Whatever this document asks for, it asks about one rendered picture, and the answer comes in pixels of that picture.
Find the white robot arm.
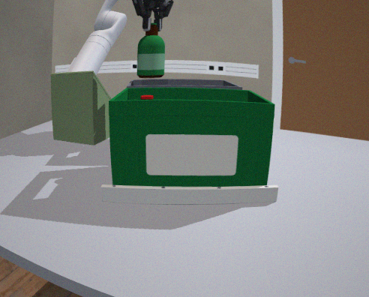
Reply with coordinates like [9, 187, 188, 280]
[67, 0, 127, 75]

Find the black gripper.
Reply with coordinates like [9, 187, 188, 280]
[132, 0, 173, 32]

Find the red bottle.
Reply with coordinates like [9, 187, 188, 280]
[140, 95, 154, 100]

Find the green crate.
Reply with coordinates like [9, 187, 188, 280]
[109, 88, 275, 187]

